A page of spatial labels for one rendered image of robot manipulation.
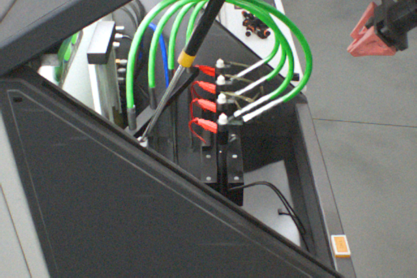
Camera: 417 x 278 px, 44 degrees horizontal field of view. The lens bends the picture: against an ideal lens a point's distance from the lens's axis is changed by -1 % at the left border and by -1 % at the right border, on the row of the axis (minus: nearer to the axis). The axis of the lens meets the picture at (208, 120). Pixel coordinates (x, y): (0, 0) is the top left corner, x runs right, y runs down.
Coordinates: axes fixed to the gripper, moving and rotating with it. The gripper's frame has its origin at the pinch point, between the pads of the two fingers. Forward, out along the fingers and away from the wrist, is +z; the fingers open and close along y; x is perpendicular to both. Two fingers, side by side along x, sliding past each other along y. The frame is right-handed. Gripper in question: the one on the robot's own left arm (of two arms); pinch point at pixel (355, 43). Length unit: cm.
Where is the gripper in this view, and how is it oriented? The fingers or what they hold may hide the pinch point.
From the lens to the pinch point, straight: 104.5
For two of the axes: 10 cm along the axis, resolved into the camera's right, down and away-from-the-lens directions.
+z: -6.4, 3.8, 6.7
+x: 7.4, 5.2, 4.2
